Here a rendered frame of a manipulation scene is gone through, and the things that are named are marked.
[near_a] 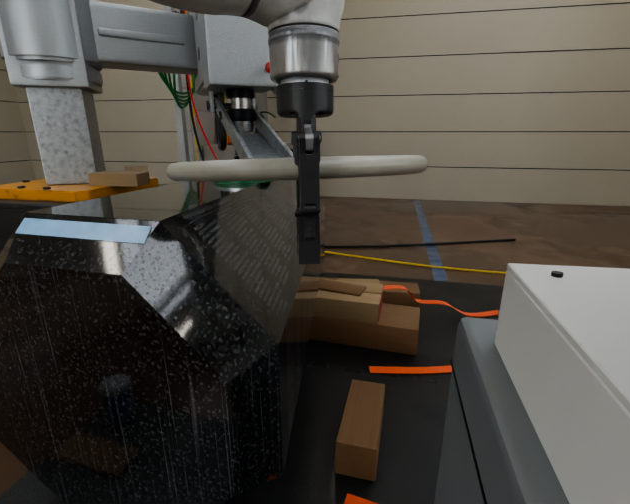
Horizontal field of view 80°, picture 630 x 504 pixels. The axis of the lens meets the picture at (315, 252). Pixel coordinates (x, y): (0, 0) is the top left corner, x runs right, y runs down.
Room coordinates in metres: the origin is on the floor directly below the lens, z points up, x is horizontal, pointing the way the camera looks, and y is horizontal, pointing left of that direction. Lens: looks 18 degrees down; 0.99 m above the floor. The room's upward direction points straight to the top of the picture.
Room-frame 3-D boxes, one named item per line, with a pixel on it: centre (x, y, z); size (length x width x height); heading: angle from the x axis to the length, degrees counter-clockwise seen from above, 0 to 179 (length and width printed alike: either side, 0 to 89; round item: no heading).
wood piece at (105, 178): (1.55, 0.80, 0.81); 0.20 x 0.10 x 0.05; 86
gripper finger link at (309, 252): (0.49, 0.01, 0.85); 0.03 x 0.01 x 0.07; 95
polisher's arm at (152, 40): (1.75, 0.86, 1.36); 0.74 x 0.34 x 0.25; 121
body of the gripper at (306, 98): (0.53, 0.01, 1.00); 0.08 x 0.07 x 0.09; 5
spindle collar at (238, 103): (1.37, 0.26, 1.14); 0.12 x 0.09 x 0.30; 20
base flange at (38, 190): (1.65, 1.03, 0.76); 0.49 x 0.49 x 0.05; 78
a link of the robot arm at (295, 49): (0.53, 0.01, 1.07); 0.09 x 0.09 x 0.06
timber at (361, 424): (0.99, -0.15, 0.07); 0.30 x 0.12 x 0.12; 166
